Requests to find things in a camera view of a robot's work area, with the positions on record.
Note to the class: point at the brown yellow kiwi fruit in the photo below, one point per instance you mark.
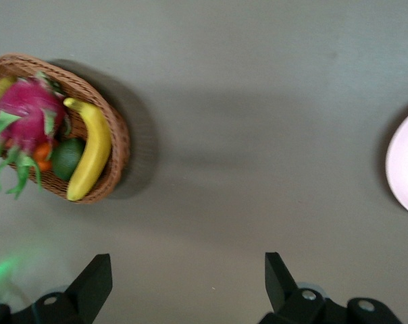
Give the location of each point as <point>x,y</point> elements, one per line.
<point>3,87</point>

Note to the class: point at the brown wicker basket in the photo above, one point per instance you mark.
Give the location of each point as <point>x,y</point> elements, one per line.
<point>113,135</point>

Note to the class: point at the pink dragon fruit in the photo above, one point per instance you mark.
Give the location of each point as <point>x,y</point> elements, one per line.
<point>25,111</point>

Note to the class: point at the green avocado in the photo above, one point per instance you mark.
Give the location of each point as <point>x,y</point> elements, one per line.
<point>67,158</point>

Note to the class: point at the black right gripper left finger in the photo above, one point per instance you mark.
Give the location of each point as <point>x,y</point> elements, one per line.
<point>89,290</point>

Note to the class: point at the pink plate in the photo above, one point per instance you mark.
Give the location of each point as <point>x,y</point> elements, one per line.
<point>406,162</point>

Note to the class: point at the orange fruit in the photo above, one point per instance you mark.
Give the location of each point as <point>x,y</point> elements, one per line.
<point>43,155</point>

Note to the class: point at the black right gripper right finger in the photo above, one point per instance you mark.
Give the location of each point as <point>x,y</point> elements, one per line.
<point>281,290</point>

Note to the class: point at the yellow banana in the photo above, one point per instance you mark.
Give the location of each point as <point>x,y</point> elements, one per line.
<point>92,148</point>

